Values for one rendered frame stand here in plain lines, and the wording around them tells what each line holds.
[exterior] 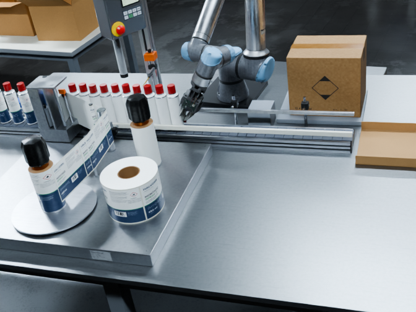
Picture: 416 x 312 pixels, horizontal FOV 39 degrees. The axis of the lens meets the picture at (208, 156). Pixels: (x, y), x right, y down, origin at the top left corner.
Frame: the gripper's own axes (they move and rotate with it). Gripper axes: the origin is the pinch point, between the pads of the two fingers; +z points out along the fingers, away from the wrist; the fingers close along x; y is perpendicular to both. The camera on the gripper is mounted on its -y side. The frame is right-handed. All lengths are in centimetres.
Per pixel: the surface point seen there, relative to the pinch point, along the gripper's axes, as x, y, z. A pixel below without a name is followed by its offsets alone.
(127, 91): -26.7, 1.5, 1.0
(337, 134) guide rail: 57, 5, -30
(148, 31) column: -29.9, -12.9, -21.3
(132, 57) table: -72, -176, 100
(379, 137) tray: 74, -6, -31
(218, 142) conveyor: 17.5, 5.9, -0.5
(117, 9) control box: -42, -3, -30
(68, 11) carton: -110, -125, 57
